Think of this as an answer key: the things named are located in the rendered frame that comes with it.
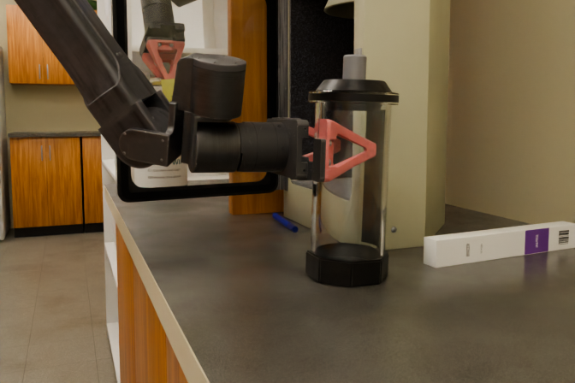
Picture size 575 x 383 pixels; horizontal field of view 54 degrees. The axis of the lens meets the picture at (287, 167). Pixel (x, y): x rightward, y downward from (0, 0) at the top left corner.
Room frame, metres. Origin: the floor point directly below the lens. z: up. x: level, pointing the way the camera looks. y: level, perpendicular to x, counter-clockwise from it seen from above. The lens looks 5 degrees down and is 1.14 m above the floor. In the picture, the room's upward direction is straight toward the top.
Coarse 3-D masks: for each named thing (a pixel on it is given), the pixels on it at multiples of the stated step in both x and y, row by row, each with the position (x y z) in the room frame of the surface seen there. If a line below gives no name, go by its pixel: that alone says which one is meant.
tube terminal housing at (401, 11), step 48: (288, 0) 1.09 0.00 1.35; (384, 0) 0.83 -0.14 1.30; (432, 0) 0.87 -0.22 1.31; (288, 48) 1.09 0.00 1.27; (384, 48) 0.83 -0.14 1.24; (432, 48) 0.88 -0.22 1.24; (288, 96) 1.09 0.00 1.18; (432, 96) 0.89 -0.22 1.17; (432, 144) 0.90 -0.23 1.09; (288, 192) 1.09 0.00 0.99; (432, 192) 0.91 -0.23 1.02
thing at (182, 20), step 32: (128, 0) 0.97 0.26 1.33; (160, 0) 0.99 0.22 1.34; (192, 0) 1.02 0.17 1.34; (224, 0) 1.05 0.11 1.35; (256, 0) 1.07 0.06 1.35; (128, 32) 0.97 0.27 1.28; (160, 32) 0.99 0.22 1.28; (192, 32) 1.02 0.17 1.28; (224, 32) 1.05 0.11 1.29; (256, 32) 1.07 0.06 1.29; (160, 64) 0.99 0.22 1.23; (256, 64) 1.07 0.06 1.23; (256, 96) 1.07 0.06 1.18
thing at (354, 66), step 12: (348, 60) 0.68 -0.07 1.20; (360, 60) 0.68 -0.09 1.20; (348, 72) 0.68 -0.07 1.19; (360, 72) 0.68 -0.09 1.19; (324, 84) 0.67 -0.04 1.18; (336, 84) 0.66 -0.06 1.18; (348, 84) 0.65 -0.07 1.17; (360, 84) 0.65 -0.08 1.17; (372, 84) 0.65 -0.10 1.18; (384, 84) 0.67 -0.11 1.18
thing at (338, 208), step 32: (352, 128) 0.65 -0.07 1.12; (384, 128) 0.66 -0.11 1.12; (384, 160) 0.66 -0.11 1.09; (320, 192) 0.67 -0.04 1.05; (352, 192) 0.65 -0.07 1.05; (384, 192) 0.67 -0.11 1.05; (320, 224) 0.67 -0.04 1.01; (352, 224) 0.65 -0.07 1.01; (384, 224) 0.67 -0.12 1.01; (352, 256) 0.65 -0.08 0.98
